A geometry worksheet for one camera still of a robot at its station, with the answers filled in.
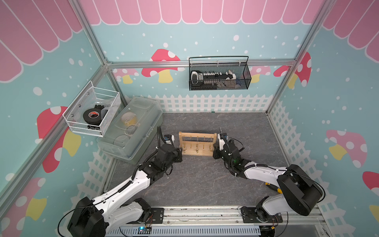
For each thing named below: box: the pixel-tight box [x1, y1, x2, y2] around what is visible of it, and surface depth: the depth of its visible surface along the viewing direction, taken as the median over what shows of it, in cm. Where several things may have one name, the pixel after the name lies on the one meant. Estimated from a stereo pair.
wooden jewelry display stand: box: [178, 131, 218, 157], surface depth 93 cm
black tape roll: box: [82, 108, 102, 125], surface depth 71 cm
